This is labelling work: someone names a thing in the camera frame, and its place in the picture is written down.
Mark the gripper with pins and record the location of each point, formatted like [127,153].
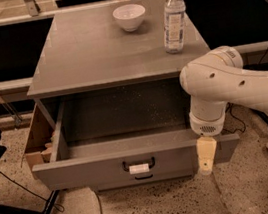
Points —
[207,125]

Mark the grey top drawer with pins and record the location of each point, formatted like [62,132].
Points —
[120,134]

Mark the grey drawer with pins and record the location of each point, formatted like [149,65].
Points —
[145,179]
[120,134]

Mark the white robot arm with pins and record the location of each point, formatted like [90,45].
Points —
[214,80]

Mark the grey drawer cabinet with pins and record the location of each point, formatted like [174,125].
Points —
[86,52]

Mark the grey bottom drawer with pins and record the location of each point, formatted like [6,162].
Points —
[145,179]

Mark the clear plastic water bottle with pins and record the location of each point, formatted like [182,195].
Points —
[174,12]

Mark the white ceramic bowl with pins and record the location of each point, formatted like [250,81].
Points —
[129,17]

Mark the brown cardboard box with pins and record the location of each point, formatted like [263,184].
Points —
[38,146]

